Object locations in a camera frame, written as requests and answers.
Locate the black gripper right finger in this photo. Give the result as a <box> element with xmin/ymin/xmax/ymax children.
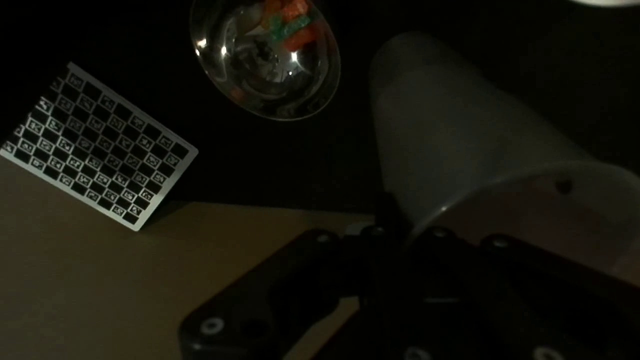
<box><xmin>410</xmin><ymin>227</ymin><xmax>640</xmax><ymax>360</ymax></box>

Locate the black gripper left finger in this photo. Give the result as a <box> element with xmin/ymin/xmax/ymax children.
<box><xmin>180</xmin><ymin>226</ymin><xmax>403</xmax><ymax>360</ymax></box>

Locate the translucent plastic cup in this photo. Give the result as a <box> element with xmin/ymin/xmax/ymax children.
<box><xmin>371</xmin><ymin>31</ymin><xmax>640</xmax><ymax>281</ymax></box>

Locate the small glass bowl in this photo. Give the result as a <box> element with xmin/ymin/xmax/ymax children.
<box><xmin>190</xmin><ymin>0</ymin><xmax>343</xmax><ymax>122</ymax></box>

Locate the checkerboard calibration card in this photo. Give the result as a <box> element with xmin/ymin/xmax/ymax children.
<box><xmin>0</xmin><ymin>62</ymin><xmax>198</xmax><ymax>232</ymax></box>

